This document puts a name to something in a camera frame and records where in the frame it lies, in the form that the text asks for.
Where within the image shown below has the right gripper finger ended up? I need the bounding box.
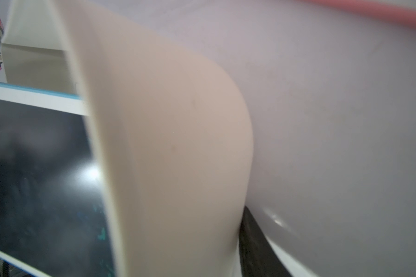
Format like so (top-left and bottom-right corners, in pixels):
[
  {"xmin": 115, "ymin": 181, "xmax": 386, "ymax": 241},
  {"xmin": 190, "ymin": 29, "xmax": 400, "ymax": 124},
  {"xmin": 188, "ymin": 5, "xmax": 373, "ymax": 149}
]
[{"xmin": 239, "ymin": 207, "xmax": 292, "ymax": 277}]

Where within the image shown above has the cream plastic storage box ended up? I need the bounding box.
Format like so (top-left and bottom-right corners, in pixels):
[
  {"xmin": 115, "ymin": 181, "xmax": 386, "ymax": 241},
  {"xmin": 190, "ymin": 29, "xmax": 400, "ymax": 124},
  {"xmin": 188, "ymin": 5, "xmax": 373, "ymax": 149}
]
[{"xmin": 2, "ymin": 1, "xmax": 253, "ymax": 277}]

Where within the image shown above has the blue writing tablet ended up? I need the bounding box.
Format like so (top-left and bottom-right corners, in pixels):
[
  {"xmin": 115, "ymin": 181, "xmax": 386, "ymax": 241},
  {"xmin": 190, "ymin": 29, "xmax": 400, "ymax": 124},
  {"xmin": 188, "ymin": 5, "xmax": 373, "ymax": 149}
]
[{"xmin": 0, "ymin": 83, "xmax": 116, "ymax": 277}]

